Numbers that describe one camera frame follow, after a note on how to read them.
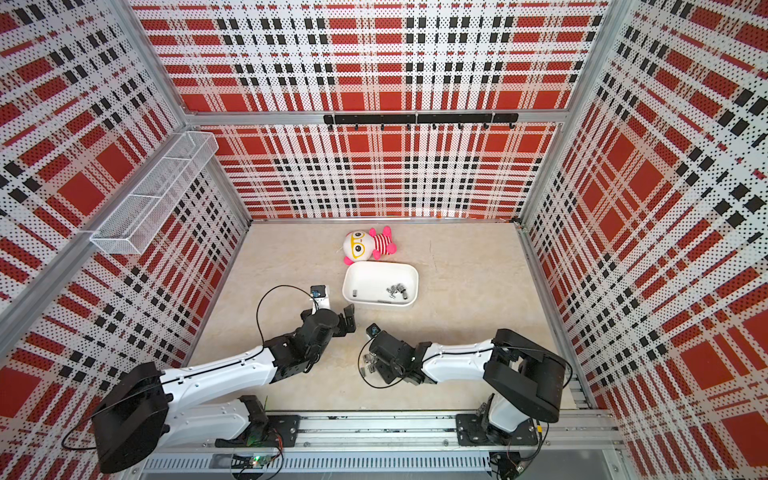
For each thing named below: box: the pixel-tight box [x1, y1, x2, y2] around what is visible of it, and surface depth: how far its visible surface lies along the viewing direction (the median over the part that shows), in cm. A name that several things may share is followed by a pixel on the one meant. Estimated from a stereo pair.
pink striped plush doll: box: [343, 226, 397, 266], surface depth 108 cm
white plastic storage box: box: [342, 260, 420, 307], surface depth 101 cm
